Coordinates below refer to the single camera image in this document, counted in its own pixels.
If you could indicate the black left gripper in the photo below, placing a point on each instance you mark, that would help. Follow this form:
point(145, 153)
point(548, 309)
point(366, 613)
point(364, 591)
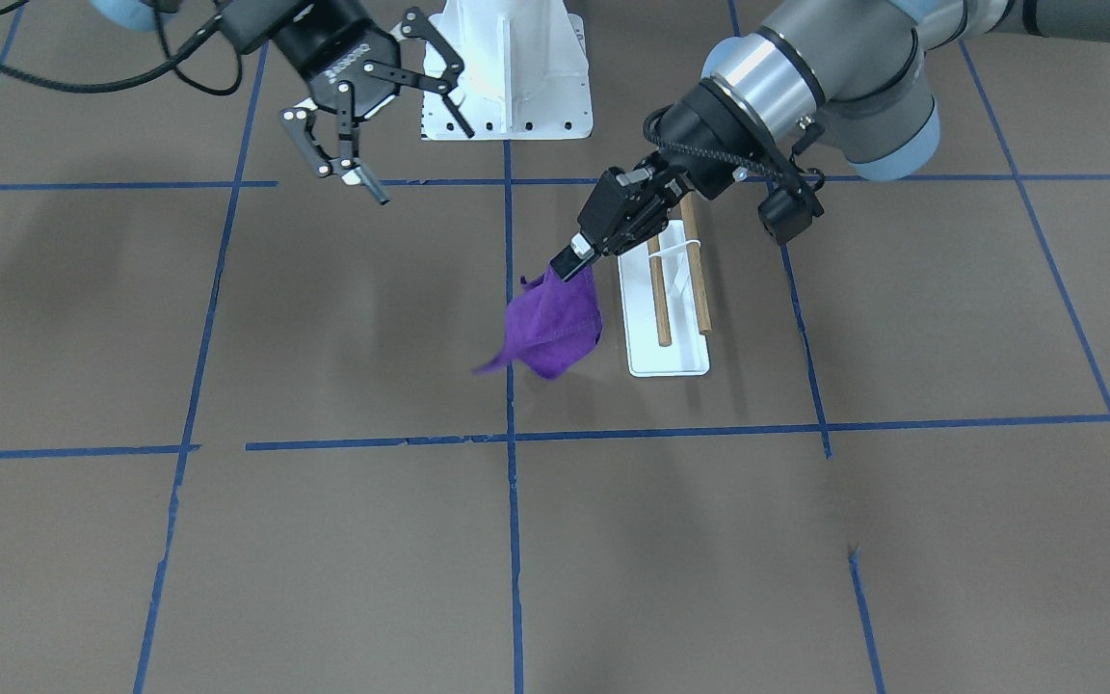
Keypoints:
point(700, 128)

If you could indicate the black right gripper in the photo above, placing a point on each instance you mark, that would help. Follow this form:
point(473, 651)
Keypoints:
point(331, 50)

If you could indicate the purple towel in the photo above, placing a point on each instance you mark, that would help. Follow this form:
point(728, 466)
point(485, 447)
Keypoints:
point(550, 325)

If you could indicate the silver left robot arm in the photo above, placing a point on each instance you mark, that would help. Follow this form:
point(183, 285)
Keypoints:
point(851, 73)

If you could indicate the white wooden towel rack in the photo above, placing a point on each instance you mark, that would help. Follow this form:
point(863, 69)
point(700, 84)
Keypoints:
point(665, 313)

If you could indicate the blue tape strip crosswise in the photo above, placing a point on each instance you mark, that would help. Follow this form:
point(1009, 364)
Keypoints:
point(101, 451)

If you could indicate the blue tape strip lengthwise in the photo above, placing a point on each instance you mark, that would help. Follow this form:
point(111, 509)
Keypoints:
point(518, 656)

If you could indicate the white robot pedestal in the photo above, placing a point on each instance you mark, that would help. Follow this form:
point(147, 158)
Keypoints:
point(527, 70)

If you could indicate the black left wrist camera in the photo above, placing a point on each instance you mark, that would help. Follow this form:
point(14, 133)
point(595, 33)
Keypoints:
point(786, 213)

